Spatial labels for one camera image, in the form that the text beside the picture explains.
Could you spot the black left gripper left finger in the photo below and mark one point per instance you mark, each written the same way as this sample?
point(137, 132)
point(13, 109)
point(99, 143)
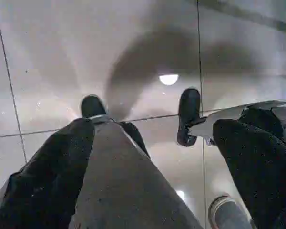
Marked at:
point(43, 181)

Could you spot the grey robot leg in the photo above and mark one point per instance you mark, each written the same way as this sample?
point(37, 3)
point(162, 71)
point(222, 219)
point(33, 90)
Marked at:
point(128, 191)

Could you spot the white flat panel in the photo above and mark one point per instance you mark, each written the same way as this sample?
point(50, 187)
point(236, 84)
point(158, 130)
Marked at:
point(229, 113)

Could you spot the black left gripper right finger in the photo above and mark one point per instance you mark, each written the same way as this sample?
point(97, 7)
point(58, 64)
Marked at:
point(262, 176)

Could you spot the grey white sneaker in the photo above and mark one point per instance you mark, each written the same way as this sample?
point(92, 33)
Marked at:
point(226, 214)

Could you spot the black robot foot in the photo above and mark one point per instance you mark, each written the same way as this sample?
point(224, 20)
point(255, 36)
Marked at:
point(188, 117)
point(93, 106)

